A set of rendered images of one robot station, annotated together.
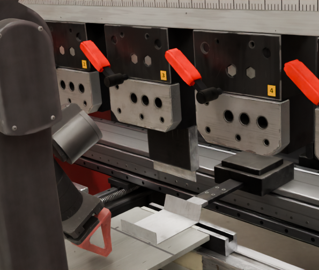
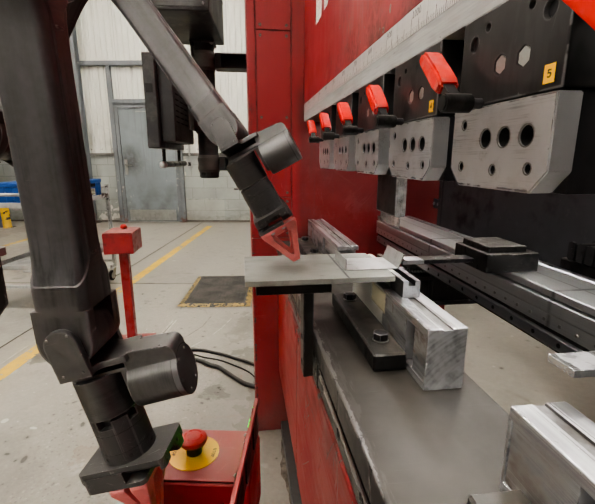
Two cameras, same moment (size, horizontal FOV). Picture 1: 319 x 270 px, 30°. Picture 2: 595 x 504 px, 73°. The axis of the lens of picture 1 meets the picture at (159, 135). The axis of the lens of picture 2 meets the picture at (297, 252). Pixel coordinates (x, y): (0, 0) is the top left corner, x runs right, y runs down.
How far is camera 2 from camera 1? 0.46 m
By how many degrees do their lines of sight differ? 34
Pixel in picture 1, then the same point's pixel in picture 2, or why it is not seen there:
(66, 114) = (273, 130)
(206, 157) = not seen: hidden behind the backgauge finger
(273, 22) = (439, 28)
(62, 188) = (259, 188)
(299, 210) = (524, 296)
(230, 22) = (415, 46)
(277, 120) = (430, 137)
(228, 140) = (402, 170)
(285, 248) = not seen: outside the picture
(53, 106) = not seen: outside the picture
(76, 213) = (268, 213)
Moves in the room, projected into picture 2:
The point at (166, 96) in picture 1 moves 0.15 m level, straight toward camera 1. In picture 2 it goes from (377, 139) to (332, 136)
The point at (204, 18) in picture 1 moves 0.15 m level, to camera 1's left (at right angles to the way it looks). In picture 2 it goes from (402, 51) to (316, 65)
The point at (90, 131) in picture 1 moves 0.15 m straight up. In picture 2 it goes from (286, 145) to (286, 46)
